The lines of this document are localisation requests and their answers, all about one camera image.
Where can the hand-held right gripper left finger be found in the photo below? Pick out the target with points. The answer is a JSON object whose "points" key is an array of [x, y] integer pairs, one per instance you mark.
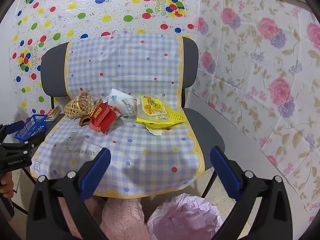
{"points": [[98, 170]]}

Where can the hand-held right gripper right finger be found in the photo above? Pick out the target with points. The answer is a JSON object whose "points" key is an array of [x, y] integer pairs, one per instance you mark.
{"points": [[222, 170]]}

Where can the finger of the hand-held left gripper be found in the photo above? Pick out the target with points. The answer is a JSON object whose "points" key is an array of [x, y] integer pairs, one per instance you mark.
{"points": [[32, 143], [14, 128]]}

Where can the pink trash bag bin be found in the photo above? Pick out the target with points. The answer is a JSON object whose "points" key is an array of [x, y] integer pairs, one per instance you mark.
{"points": [[185, 217]]}

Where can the white wrapper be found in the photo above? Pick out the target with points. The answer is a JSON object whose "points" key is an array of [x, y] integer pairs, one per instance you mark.
{"points": [[127, 105]]}

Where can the person's left hand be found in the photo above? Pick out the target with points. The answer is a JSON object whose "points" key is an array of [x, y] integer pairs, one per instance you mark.
{"points": [[5, 186]]}

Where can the blue plastic basket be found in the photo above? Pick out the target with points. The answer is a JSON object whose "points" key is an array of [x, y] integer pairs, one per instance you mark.
{"points": [[31, 127]]}

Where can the gold foil packet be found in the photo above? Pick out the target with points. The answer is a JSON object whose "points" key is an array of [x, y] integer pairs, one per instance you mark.
{"points": [[53, 113]]}

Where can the brown curved shell piece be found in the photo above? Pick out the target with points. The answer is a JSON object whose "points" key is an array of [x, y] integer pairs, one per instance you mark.
{"points": [[85, 121]]}

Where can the red cardboard box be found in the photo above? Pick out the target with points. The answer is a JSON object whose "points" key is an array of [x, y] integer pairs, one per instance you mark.
{"points": [[102, 118]]}

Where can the person's pink fluffy pants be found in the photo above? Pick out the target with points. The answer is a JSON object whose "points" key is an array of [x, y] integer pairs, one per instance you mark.
{"points": [[120, 220]]}

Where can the woven bamboo basket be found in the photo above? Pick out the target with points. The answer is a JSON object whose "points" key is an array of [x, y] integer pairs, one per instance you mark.
{"points": [[78, 105]]}

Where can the white paper scrap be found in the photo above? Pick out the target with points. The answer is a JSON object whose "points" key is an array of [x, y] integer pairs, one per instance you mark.
{"points": [[155, 130]]}

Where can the yellow mesh bag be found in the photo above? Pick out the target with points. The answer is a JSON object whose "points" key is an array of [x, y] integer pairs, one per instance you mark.
{"points": [[176, 116]]}

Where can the white milk carton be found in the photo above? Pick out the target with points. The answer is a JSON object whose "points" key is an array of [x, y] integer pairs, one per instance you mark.
{"points": [[114, 97]]}

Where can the yellow snack packet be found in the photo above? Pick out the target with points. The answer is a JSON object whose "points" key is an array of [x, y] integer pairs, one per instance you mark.
{"points": [[151, 110]]}

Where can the pink floral plastic sheet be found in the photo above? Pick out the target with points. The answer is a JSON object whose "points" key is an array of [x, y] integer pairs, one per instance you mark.
{"points": [[255, 80]]}

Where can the grey office chair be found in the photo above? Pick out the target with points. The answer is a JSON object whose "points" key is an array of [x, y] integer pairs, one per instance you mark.
{"points": [[190, 62]]}

